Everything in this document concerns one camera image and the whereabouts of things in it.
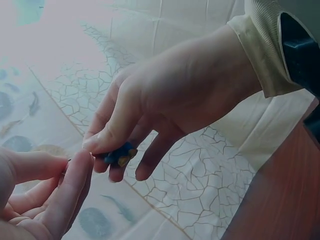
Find thin metal wire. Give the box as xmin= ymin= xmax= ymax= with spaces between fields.
xmin=60 ymin=156 xmax=74 ymax=176

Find white printed table cloth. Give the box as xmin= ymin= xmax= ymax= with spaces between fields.
xmin=0 ymin=0 xmax=317 ymax=240

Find person's left hand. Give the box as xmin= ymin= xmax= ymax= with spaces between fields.
xmin=0 ymin=146 xmax=95 ymax=240

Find small blue and yellow beads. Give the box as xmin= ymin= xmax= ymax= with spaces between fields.
xmin=103 ymin=141 xmax=139 ymax=168

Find person's right hand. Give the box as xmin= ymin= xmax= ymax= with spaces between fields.
xmin=83 ymin=23 xmax=266 ymax=184

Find person's right forearm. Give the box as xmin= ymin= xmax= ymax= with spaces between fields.
xmin=226 ymin=0 xmax=320 ymax=99

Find black wrist band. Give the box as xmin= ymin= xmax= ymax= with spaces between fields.
xmin=277 ymin=11 xmax=320 ymax=141

